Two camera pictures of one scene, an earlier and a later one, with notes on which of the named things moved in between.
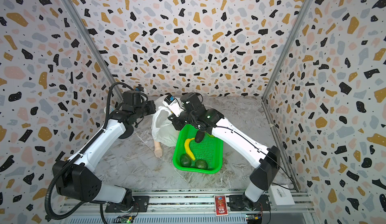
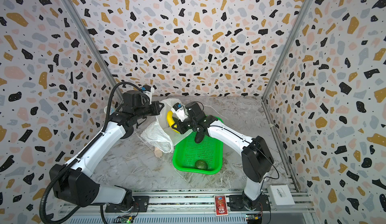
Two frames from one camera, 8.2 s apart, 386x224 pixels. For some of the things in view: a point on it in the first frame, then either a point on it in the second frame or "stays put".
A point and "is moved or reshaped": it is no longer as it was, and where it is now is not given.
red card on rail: x=220 y=205 stays put
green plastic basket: x=210 y=149 stays put
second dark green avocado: x=201 y=164 stays put
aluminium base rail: x=189 y=209 stays put
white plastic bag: x=164 y=132 is moved or reshaped
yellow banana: x=186 y=144 is moved or reshaped
